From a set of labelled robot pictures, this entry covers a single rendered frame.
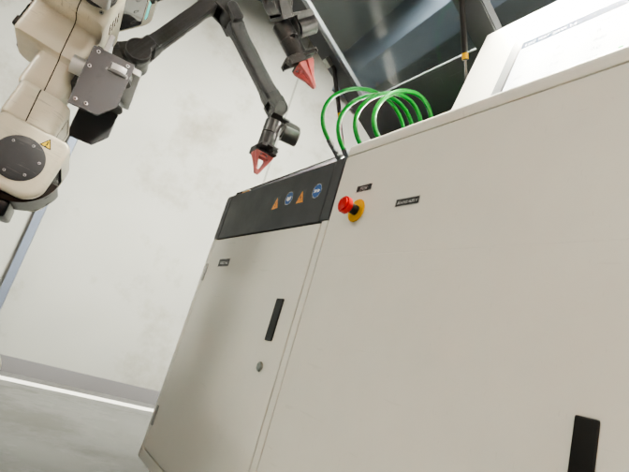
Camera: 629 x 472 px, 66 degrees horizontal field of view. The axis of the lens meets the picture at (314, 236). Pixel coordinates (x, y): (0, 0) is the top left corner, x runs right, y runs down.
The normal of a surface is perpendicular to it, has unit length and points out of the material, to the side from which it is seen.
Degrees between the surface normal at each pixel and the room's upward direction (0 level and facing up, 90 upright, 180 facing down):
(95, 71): 90
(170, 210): 90
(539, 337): 90
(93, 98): 90
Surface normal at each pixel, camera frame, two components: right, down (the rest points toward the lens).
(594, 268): -0.79, -0.37
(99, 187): 0.46, -0.11
